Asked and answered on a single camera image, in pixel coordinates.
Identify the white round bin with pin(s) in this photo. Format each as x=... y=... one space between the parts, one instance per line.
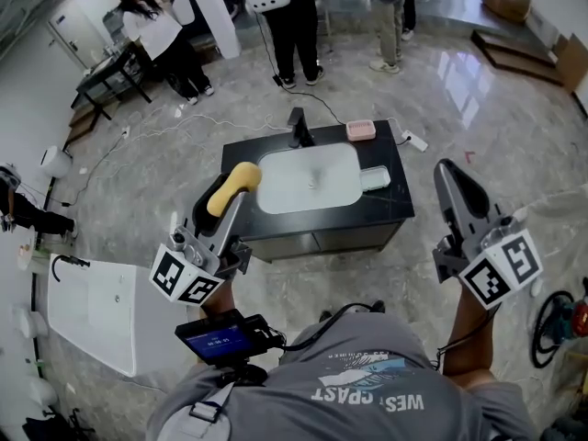
x=56 y=161

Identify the black vanity cabinet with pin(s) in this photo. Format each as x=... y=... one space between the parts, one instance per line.
x=386 y=218

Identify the dark wooden steps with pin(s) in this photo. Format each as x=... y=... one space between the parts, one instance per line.
x=514 y=55

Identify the white soap tray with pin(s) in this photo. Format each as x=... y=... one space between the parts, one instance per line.
x=374 y=178

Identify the person's gray t-shirt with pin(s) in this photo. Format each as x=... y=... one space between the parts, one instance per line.
x=349 y=411

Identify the person's left forearm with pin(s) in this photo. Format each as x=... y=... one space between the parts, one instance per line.
x=220 y=299

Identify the black chest mount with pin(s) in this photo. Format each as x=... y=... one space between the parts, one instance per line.
x=243 y=375

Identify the white sink cabinet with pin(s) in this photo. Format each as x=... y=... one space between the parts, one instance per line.
x=110 y=315

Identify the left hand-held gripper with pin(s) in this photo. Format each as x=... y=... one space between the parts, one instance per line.
x=177 y=276

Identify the white stool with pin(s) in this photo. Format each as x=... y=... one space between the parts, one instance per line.
x=30 y=323
x=42 y=392

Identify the black square faucet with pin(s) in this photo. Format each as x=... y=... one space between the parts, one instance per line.
x=298 y=129

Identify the black chest-mounted screen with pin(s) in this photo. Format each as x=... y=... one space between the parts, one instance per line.
x=216 y=340

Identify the cardboard box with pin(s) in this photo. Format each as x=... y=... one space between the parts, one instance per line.
x=505 y=0

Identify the teal power tool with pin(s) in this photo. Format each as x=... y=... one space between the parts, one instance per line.
x=574 y=322

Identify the pink slatted dish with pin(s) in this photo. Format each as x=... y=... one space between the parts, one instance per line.
x=361 y=130

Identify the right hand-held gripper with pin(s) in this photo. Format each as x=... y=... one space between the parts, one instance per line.
x=491 y=278

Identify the black office chair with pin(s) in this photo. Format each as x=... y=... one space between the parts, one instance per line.
x=50 y=427

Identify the person's right forearm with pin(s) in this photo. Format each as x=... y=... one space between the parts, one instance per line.
x=468 y=338

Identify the white sink basin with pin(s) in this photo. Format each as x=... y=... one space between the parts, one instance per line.
x=308 y=179

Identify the black curved faucet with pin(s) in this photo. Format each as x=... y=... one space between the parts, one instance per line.
x=69 y=261

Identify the brown cardboard panel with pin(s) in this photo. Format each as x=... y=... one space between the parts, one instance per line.
x=574 y=64

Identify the black glass table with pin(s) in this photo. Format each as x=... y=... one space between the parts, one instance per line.
x=110 y=76

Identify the yellow sponge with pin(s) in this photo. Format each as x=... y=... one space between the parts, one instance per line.
x=234 y=186

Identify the white power strip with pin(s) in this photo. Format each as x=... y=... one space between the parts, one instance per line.
x=414 y=140

